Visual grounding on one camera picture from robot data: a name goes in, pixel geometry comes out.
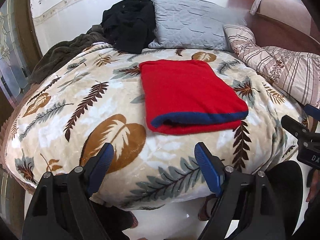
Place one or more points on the person's right hand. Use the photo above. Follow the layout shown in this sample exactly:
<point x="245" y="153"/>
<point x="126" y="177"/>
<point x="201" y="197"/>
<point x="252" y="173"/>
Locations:
<point x="313" y="184"/>

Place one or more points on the dark olive fleece blanket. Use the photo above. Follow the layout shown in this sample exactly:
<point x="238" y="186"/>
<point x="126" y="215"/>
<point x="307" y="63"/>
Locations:
<point x="62" y="52"/>

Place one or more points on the black garment pile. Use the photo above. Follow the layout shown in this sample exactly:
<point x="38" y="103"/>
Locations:
<point x="129" y="24"/>

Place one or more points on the brown padded headboard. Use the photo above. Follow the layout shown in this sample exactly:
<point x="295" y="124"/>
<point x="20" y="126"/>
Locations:
<point x="281" y="23"/>

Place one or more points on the red and blue knit sweater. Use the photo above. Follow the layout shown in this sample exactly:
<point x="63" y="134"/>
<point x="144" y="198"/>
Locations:
<point x="187" y="97"/>

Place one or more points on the striped floral pillow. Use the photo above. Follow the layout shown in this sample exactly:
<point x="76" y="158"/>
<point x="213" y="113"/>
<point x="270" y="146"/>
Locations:
<point x="296" y="73"/>

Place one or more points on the grey quilted pillow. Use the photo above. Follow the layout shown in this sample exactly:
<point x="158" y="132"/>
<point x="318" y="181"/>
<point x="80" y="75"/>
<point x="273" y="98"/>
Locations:
<point x="194" y="24"/>

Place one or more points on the cream leaf-print fleece blanket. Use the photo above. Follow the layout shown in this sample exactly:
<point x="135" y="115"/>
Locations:
<point x="97" y="97"/>

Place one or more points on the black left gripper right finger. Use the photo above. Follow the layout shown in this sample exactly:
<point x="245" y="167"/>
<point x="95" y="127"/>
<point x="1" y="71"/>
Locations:
<point x="246" y="206"/>

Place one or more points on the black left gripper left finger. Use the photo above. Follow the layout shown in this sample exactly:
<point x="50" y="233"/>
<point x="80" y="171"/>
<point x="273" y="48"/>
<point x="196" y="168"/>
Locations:
<point x="61" y="208"/>

